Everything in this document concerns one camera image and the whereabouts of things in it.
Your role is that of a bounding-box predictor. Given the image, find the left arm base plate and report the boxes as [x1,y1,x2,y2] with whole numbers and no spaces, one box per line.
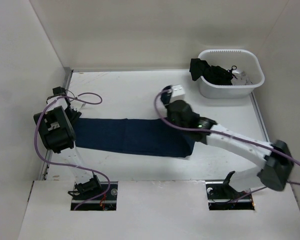
[68,181,119,211]

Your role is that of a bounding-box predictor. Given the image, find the black garment in basket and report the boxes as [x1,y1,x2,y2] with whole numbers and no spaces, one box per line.
[189,58,237,86]

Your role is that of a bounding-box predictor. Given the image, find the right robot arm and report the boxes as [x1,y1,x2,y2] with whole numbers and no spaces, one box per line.
[157,85,294,198]

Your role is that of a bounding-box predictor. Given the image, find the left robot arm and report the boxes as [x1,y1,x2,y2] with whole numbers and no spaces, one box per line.
[38,86,103,200]

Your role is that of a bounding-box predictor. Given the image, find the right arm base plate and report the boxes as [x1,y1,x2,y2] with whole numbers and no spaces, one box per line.
[205,181,255,211]

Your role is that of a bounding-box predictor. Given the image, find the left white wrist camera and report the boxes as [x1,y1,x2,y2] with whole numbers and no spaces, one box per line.
[70,100,86,112]

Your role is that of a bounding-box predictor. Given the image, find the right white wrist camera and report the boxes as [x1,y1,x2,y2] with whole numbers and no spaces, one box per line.
[170,84,186,102]

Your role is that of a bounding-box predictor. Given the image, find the dark blue denim trousers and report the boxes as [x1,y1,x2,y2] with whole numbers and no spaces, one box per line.
[73,118,195,158]

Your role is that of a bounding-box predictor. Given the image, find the white plastic basket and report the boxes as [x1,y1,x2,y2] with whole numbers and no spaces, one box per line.
[198,49,265,99]

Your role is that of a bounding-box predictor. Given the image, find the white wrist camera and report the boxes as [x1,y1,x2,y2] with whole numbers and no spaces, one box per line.
[170,84,186,102]
[70,100,86,112]

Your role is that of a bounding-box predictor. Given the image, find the white patterned garment in basket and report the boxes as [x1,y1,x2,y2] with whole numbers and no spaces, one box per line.
[231,71,253,86]

